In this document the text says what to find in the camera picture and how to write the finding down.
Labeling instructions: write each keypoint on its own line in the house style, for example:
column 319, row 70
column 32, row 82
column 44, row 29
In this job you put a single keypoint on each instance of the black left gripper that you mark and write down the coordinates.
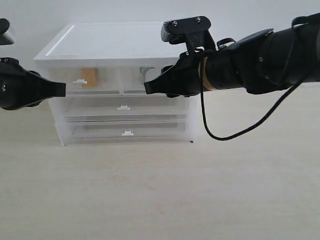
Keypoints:
column 21, row 88

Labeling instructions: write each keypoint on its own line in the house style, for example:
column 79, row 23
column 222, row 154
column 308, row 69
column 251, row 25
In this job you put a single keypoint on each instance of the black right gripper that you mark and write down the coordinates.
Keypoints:
column 181, row 79

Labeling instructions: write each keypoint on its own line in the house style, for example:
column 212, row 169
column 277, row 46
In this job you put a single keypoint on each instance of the white pill bottle teal label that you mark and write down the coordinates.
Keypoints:
column 148, row 73

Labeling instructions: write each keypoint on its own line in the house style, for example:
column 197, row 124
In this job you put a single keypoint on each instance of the yellow cheese wedge toy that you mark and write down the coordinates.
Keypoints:
column 90, row 76

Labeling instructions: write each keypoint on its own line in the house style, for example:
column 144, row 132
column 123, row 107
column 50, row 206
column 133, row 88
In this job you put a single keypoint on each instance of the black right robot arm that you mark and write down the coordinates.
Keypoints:
column 263, row 62

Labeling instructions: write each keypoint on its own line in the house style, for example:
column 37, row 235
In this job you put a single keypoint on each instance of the clear bottom drawer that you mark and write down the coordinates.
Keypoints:
column 136, row 131

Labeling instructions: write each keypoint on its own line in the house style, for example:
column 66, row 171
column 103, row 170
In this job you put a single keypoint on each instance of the white plastic drawer cabinet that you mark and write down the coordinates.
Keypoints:
column 116, row 45

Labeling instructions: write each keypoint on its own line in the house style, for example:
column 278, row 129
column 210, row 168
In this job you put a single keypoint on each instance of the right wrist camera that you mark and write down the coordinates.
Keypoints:
column 192, row 31

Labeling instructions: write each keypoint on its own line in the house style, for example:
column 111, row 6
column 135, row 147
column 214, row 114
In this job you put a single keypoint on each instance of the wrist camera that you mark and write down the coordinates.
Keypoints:
column 192, row 31
column 6, row 35

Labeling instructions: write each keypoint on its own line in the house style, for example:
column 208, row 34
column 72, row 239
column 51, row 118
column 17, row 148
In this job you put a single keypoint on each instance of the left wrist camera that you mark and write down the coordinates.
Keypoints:
column 6, row 35

